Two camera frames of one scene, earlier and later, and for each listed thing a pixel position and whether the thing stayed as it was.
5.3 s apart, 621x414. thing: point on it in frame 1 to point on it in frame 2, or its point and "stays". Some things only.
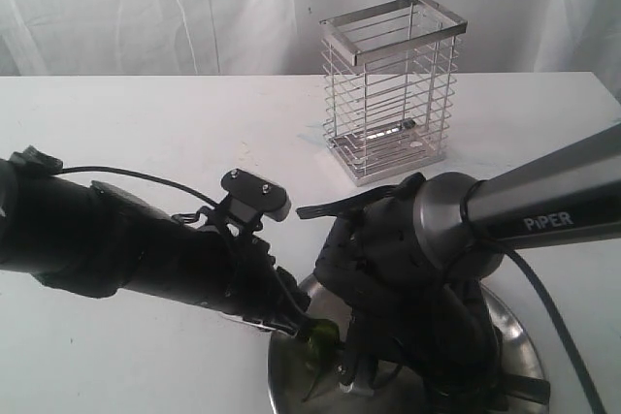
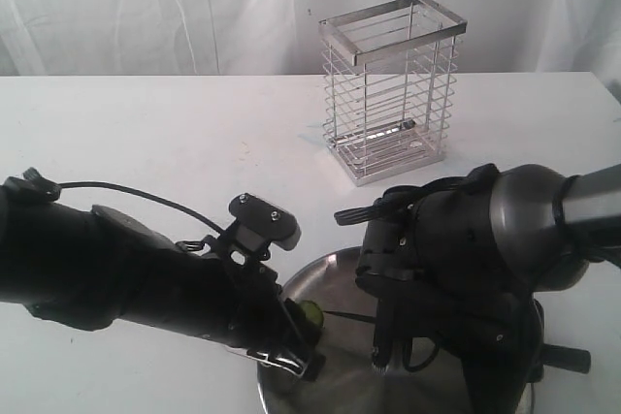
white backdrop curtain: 257,12 stays
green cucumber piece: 321,343 to 313,312
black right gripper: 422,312 to 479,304
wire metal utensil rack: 389,74 stays
